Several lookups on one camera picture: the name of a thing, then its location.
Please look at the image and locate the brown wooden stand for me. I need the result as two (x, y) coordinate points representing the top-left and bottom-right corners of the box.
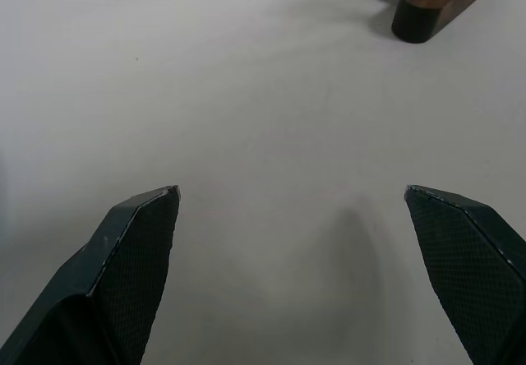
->
(270, 0), (510, 44)

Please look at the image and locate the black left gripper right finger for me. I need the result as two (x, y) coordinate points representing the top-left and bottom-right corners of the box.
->
(404, 184), (526, 365)

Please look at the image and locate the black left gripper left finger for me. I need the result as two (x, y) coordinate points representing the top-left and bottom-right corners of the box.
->
(0, 184), (181, 365)

